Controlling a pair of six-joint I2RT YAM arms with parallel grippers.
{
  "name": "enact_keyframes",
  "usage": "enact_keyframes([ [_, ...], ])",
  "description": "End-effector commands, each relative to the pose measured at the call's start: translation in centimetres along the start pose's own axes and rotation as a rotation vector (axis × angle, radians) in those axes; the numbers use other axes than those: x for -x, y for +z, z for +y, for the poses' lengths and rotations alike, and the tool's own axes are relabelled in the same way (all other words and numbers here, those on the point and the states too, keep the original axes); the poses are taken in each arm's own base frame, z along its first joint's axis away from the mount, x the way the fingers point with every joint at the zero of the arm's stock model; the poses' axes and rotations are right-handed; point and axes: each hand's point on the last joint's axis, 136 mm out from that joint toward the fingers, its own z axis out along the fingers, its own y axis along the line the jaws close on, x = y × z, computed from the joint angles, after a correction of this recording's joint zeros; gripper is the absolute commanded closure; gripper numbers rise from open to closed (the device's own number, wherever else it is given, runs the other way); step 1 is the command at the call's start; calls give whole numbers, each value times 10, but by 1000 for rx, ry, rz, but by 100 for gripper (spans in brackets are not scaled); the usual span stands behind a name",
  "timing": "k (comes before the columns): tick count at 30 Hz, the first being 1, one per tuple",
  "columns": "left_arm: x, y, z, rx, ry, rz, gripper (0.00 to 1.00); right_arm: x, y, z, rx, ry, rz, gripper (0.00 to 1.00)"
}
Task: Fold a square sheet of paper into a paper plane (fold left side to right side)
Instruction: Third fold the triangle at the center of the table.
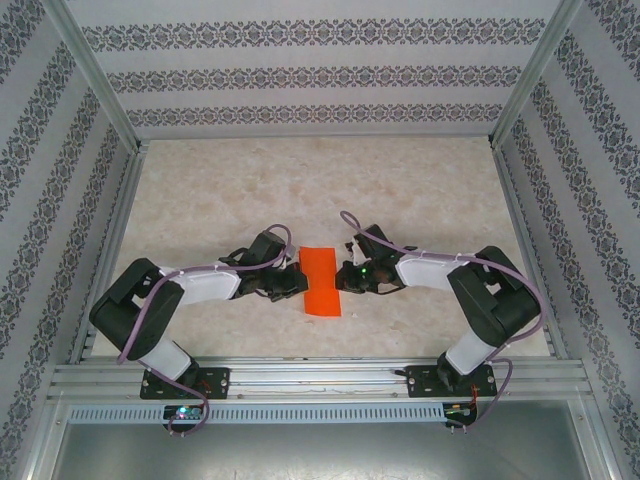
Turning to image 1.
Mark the aluminium table side rail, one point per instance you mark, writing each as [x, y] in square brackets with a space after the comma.
[522, 240]
[111, 240]

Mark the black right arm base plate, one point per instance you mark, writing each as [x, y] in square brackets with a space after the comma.
[425, 382]

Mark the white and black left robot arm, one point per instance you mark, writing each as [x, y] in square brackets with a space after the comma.
[210, 287]

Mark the aluminium mounting rail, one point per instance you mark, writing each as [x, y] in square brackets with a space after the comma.
[320, 372]

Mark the orange paper sheet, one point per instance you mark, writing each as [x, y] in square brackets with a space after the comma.
[320, 270]

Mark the right controller board with LEDs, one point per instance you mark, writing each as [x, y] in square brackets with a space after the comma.
[457, 411]

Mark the aluminium frame bar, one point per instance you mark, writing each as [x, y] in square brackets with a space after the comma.
[45, 440]
[600, 440]

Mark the aluminium frame post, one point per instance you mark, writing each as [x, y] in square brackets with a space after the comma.
[97, 75]
[531, 75]

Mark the left controller board with LEDs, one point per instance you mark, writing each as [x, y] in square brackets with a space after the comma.
[182, 412]

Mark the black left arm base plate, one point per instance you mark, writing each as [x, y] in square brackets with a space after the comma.
[215, 382]

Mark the controller board with leds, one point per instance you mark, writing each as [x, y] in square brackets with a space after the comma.
[457, 411]
[182, 412]

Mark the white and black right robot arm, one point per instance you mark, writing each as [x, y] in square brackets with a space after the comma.
[425, 272]

